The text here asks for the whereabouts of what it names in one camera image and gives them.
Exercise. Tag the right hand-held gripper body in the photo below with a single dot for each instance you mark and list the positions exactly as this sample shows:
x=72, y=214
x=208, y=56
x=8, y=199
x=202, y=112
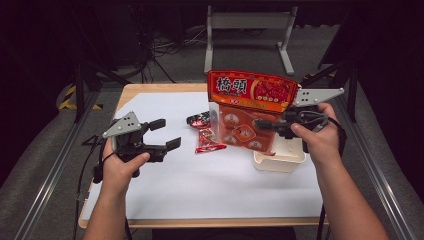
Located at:
x=316, y=95

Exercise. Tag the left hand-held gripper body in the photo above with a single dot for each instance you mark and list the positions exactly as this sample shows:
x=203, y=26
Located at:
x=125, y=128

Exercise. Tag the cream plastic container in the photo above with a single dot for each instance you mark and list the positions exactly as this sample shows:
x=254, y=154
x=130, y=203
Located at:
x=280, y=163

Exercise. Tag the large orange seasoning packet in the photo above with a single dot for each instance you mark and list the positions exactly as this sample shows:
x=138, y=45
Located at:
x=246, y=86

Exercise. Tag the person's left hand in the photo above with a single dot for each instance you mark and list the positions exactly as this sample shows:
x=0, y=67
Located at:
x=116, y=173

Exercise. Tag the person's right hand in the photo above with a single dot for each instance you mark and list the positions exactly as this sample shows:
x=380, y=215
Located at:
x=321, y=143

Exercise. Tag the small red and black packet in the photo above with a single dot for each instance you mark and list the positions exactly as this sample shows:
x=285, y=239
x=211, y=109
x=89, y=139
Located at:
x=207, y=140

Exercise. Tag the black tripod stand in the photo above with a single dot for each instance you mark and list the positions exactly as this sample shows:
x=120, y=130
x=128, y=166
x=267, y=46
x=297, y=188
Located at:
x=351, y=90
x=79, y=90

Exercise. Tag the aluminium floor rail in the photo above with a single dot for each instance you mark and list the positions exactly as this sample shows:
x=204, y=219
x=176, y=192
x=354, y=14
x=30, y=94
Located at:
x=376, y=180
x=50, y=186

